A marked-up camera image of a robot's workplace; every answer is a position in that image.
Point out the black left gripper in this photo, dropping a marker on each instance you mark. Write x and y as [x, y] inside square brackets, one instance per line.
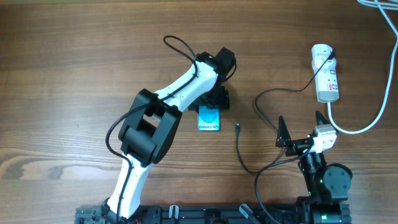
[222, 100]

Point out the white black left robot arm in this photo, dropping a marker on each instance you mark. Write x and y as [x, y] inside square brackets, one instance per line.
[142, 136]

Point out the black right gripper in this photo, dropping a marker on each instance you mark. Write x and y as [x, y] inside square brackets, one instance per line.
[296, 145]

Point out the white power strip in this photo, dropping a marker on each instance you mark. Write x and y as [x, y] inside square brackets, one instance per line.
[325, 80]

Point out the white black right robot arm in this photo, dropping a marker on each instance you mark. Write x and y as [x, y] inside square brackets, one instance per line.
[327, 184]

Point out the Galaxy S25 smartphone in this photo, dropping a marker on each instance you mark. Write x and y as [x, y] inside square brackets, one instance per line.
[208, 119]

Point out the white plug adapter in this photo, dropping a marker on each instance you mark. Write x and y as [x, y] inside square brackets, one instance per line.
[324, 62]

